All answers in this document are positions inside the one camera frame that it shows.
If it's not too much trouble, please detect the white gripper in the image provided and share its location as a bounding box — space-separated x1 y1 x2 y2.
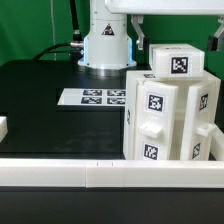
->
105 0 224 51

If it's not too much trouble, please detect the white tagged block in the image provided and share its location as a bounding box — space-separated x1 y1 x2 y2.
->
149 44 205 78

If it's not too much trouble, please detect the white cabinet body box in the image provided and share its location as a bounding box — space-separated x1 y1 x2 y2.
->
123 71 221 160

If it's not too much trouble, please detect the white small door part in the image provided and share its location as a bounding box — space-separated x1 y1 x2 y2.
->
180 81 220 160
133 81 178 161

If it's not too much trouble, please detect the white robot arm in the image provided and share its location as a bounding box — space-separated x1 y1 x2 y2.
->
79 0 224 77

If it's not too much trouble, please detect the white flat tagged top panel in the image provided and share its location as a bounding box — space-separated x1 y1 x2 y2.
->
58 88 126 106

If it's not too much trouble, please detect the black thick cable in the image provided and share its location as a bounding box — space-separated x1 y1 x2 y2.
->
32 0 85 61

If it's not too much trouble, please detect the white right fence rail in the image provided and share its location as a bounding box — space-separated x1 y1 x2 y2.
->
210 128 224 161

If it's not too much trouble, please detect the white fence rail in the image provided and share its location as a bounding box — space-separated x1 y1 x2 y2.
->
0 159 224 188
0 116 8 142
210 128 224 161

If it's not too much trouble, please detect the thin white cable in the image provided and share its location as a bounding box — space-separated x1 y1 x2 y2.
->
49 0 56 61

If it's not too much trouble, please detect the white left fence rail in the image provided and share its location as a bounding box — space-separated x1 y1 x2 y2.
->
0 116 8 142

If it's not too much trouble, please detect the white front fence rail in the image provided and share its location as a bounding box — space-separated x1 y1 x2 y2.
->
0 159 224 188

